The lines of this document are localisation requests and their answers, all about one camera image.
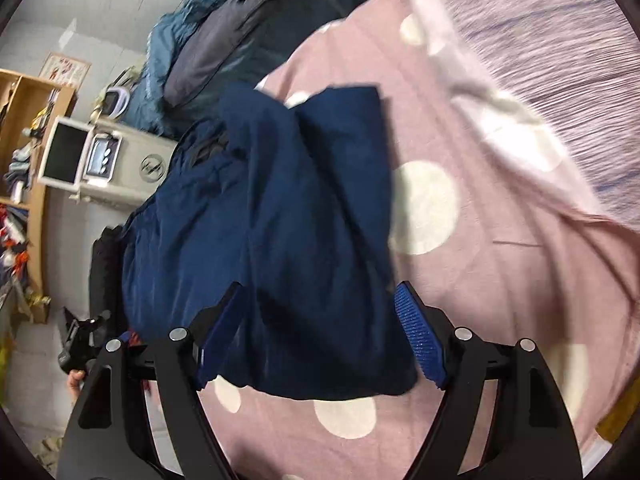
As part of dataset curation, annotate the cream floor-standing machine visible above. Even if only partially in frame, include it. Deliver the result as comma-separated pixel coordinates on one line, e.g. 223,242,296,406
75,117,178,208

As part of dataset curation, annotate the pink polka dot bedsheet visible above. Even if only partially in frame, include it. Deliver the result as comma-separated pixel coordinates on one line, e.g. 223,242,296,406
197,10,626,480

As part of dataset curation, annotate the white framed tablet screen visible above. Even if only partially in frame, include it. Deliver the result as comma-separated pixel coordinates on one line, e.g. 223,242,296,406
37,116,93,191

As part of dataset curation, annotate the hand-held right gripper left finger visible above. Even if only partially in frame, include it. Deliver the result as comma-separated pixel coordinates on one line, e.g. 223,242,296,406
56,282,246,480

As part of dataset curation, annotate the wooden shelf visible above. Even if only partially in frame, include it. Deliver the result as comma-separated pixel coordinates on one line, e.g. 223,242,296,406
0,69,78,323

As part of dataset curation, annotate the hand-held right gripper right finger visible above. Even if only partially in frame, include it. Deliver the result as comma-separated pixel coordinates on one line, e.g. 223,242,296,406
394,281,583,480

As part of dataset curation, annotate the wall poster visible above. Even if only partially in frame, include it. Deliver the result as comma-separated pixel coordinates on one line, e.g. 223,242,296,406
40,53,92,87

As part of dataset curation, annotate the black and red bag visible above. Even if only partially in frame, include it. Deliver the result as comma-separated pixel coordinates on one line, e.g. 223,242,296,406
89,225,138,348

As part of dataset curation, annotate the pile of shelf clutter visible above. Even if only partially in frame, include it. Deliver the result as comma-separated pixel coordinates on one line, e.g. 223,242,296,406
0,85,51,311

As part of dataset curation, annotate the yellow object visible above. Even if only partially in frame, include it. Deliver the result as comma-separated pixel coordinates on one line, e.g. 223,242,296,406
595,400,632,446

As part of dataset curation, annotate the navy blue garment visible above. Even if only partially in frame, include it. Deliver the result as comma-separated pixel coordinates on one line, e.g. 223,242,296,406
120,82,418,402

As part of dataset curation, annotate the person's left hand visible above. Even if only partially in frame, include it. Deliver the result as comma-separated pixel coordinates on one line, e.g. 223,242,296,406
66,369,88,402

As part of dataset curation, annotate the pink striped blanket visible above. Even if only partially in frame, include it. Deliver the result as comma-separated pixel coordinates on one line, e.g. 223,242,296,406
395,0,640,226

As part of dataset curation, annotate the grey cloth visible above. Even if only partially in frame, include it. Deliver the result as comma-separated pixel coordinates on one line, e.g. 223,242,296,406
162,0,351,108

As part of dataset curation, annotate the small white appliance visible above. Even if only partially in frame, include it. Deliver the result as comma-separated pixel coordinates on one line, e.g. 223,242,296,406
97,85,133,118

